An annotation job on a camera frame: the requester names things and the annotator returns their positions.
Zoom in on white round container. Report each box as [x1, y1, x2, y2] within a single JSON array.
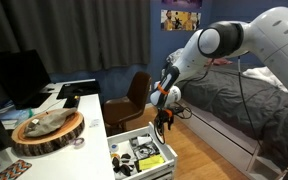
[[109, 143, 120, 153]]

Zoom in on white bed frame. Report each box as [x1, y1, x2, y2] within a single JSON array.
[[175, 99, 285, 180]]

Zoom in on black sunglasses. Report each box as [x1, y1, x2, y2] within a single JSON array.
[[111, 153, 133, 177]]

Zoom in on brown leather chair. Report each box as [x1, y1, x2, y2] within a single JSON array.
[[101, 70, 153, 136]]

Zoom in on round wooden log slab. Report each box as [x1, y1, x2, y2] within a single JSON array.
[[11, 108, 86, 158]]

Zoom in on clear tape roll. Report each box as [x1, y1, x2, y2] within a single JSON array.
[[72, 137, 86, 150]]

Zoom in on yellow notepad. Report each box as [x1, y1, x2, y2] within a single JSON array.
[[136, 153, 166, 172]]

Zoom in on dark grey curtain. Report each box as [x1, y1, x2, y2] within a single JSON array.
[[0, 0, 152, 75]]

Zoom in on purple poster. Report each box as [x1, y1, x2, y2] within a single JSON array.
[[161, 0, 203, 10]]

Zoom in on black phone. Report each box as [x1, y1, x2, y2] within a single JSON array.
[[63, 95, 82, 110]]

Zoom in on white drawer with sunglasses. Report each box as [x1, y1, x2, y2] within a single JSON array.
[[106, 121, 179, 180]]

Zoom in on basketball players poster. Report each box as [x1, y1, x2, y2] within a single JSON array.
[[160, 9, 202, 32]]

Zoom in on small white box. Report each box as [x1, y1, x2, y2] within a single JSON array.
[[136, 134, 153, 147]]

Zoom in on thin black cable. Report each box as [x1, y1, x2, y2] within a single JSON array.
[[180, 58, 216, 84]]

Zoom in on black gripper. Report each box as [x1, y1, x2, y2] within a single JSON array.
[[153, 106, 176, 136]]

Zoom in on grey flat cap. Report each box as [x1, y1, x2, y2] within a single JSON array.
[[23, 107, 79, 139]]

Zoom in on wooden slat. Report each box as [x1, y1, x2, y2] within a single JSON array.
[[274, 162, 288, 180]]

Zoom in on black computer monitor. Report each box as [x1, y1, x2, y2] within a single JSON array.
[[0, 49, 53, 111]]

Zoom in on colourful zigzag patterned mat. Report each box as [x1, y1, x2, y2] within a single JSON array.
[[0, 159, 33, 180]]

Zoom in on teal papers stack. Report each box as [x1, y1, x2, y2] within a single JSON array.
[[0, 107, 35, 131]]

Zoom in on bed with grey duvet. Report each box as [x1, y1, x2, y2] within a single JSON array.
[[175, 64, 288, 168]]

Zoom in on black cable pile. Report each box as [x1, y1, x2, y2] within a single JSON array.
[[130, 142, 161, 160]]

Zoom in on black keyboard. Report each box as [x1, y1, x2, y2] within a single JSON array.
[[56, 80, 102, 100]]

